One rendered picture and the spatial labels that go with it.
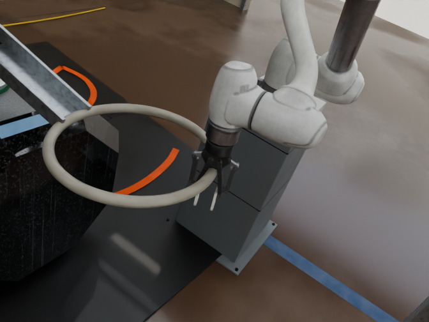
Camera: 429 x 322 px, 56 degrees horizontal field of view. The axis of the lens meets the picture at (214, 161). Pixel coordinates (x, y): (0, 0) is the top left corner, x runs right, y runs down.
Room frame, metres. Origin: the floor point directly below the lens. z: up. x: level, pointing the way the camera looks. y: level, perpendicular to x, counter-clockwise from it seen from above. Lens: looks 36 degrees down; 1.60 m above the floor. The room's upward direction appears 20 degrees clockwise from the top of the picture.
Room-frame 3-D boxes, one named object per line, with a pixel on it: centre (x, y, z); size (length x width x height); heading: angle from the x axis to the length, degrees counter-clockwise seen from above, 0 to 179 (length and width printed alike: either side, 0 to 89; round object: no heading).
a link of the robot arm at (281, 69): (1.67, -0.17, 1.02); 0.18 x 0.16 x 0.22; 75
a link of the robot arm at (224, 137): (0.91, 0.01, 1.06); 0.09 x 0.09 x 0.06
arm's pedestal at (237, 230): (1.68, -0.16, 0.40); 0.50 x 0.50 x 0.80; 69
